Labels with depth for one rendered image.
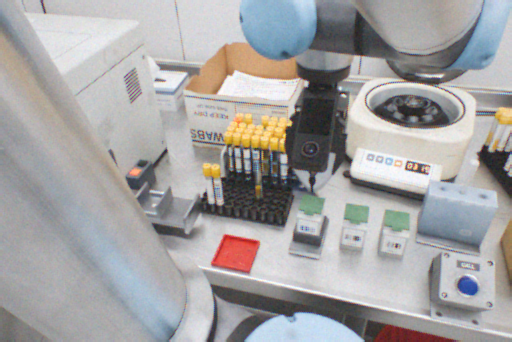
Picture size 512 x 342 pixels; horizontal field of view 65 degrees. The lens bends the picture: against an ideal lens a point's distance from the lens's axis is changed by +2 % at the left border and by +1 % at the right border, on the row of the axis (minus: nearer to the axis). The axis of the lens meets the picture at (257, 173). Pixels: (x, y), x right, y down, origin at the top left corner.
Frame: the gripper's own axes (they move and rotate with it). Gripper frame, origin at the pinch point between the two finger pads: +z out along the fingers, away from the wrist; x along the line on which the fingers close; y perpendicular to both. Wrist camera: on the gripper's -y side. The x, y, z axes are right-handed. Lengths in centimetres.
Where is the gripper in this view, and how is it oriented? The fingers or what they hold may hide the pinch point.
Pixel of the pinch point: (312, 188)
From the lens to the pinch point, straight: 63.9
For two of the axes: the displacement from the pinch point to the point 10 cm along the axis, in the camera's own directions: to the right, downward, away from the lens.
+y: 3.1, -6.0, 7.4
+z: 0.3, 7.8, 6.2
